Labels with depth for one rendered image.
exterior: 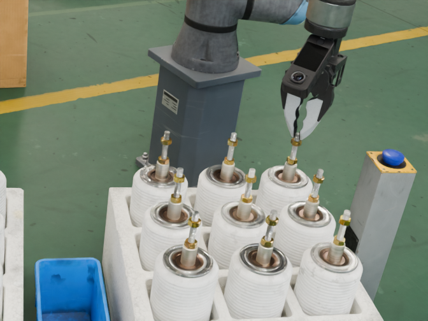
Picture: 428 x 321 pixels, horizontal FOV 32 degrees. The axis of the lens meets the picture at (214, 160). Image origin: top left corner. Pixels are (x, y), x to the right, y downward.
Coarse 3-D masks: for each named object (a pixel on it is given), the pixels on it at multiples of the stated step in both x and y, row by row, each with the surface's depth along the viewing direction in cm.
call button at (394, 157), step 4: (384, 152) 134; (388, 152) 134; (392, 152) 134; (396, 152) 135; (400, 152) 135; (384, 156) 133; (388, 156) 133; (392, 156) 133; (396, 156) 133; (400, 156) 134; (384, 160) 134; (388, 160) 133; (392, 160) 132; (396, 160) 132; (400, 160) 133; (392, 164) 133; (396, 164) 133
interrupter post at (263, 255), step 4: (260, 244) 112; (260, 248) 112; (264, 248) 112; (268, 248) 112; (272, 248) 112; (260, 252) 112; (264, 252) 112; (268, 252) 112; (260, 256) 113; (264, 256) 112; (268, 256) 113; (260, 260) 113; (264, 260) 113; (268, 260) 113
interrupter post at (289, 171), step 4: (288, 164) 135; (296, 164) 135; (284, 168) 136; (288, 168) 135; (292, 168) 135; (284, 172) 136; (288, 172) 135; (292, 172) 135; (284, 176) 136; (288, 176) 135; (292, 176) 136; (288, 180) 136
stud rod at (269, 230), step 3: (273, 210) 110; (270, 213) 110; (273, 213) 109; (276, 213) 110; (270, 216) 110; (273, 216) 109; (273, 219) 110; (267, 225) 111; (270, 225) 110; (267, 228) 111; (270, 228) 111; (273, 228) 111; (267, 231) 111; (270, 231) 111; (267, 234) 111; (270, 234) 111; (267, 237) 111; (270, 237) 111; (267, 240) 112; (270, 240) 112
